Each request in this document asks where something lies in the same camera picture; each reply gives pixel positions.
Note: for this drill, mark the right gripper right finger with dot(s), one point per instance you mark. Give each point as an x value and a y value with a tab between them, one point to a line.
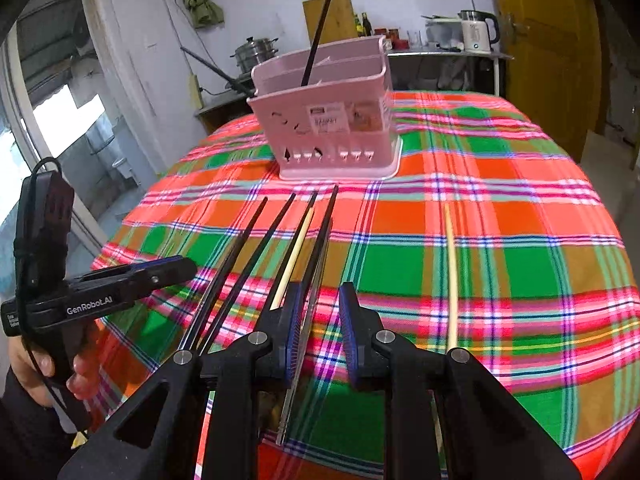
446	416

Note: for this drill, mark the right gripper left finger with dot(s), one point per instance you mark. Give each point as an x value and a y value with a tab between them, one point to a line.
197	416

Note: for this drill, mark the light wooden chopstick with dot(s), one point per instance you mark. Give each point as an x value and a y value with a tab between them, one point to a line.
291	256
453	286

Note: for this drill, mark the black chopstick silver patterned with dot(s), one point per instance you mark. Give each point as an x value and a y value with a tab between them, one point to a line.
312	302

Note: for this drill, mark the steel kitchen counter table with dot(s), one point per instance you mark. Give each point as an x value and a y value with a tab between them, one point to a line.
441	70

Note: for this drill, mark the person's left hand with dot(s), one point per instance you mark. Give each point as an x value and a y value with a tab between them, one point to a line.
82	384

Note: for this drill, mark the plaid tablecloth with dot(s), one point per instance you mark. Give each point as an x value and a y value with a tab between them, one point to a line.
547	298

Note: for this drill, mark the low steel shelf cabinet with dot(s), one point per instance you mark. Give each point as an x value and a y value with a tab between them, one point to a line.
224	108

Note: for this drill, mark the yellow power strip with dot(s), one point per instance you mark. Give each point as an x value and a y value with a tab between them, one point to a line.
195	92

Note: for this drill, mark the steel steamer pot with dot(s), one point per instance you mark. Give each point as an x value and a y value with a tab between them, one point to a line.
253	52

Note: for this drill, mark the pink utensil basket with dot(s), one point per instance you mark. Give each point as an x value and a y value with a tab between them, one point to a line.
339	126

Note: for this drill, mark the wooden cutting board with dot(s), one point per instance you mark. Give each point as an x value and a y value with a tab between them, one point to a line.
339	24

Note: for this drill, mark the dark oil bottle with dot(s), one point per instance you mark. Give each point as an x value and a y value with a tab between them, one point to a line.
366	24

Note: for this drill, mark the red lid sauce jar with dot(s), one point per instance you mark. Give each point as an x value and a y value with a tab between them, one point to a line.
392	36

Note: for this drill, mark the white electric kettle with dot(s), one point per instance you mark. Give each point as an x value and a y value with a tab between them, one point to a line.
480	30

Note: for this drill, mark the clear plastic container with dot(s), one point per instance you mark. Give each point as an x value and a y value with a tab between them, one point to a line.
444	33

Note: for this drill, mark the wooden door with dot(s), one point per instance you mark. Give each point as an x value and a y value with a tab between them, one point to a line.
555	75

